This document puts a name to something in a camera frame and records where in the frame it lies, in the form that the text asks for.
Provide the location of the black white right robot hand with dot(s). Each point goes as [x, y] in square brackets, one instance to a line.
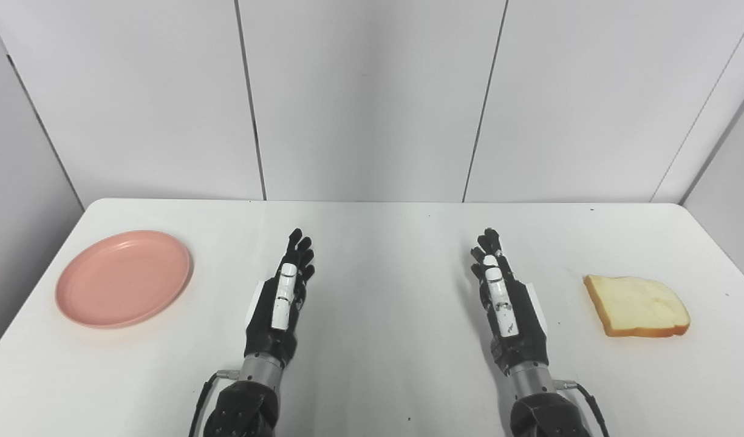
[520, 331]

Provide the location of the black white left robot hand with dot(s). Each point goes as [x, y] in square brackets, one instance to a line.
[268, 328]

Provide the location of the slice of white bread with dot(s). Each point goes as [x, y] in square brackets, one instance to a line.
[636, 306]

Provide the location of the pink round plate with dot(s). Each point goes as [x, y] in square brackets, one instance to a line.
[122, 279]

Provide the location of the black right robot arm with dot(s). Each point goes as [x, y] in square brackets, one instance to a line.
[545, 416]

